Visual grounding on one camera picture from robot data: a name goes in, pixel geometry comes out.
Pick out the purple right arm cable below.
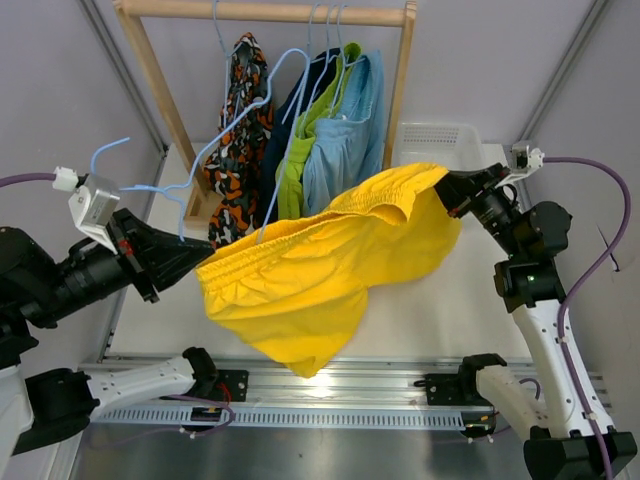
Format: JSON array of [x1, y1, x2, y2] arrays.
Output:
[[542, 156, 632, 480]]

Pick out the navy blue shorts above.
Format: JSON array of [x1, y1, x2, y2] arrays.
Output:
[[257, 47, 341, 229]]

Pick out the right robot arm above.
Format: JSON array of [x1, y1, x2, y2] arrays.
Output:
[[436, 164, 638, 479]]

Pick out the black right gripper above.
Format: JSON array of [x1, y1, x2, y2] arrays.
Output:
[[428, 163, 525, 259]]

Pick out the light blue shorts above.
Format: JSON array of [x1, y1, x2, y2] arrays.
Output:
[[302, 50, 386, 217]]

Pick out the blue hanger of green shorts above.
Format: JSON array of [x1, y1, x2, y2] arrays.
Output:
[[295, 5, 341, 122]]

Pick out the yellow shorts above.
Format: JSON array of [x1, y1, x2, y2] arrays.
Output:
[[195, 163, 461, 378]]

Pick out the aluminium mounting rail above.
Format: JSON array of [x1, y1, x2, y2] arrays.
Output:
[[82, 345, 613, 440]]

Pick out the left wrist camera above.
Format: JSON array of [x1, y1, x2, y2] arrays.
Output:
[[52, 167, 120, 254]]

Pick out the white plastic basket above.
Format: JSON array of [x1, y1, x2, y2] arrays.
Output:
[[392, 122, 488, 171]]

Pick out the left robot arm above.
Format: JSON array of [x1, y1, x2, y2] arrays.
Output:
[[1, 209, 218, 460]]

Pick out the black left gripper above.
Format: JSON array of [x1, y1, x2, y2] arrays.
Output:
[[21, 205, 218, 327]]

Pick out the wooden clothes rack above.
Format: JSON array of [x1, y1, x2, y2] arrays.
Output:
[[112, 0, 418, 231]]

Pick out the lime green shorts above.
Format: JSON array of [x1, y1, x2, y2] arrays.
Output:
[[276, 58, 353, 220]]

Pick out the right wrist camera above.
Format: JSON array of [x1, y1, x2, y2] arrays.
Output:
[[498, 140, 545, 187]]

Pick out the blue hanger of yellow shorts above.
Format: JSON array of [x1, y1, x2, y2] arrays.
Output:
[[90, 47, 311, 247]]

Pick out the blue hanger of camouflage shorts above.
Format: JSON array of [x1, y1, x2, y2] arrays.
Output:
[[212, 0, 251, 132]]

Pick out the orange camouflage shorts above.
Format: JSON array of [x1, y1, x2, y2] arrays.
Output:
[[204, 33, 274, 248]]

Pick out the blue hanger of navy shorts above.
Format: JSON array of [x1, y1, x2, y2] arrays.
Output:
[[280, 2, 324, 125]]

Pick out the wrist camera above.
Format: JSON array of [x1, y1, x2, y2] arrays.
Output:
[[52, 167, 120, 254], [498, 140, 545, 187]]

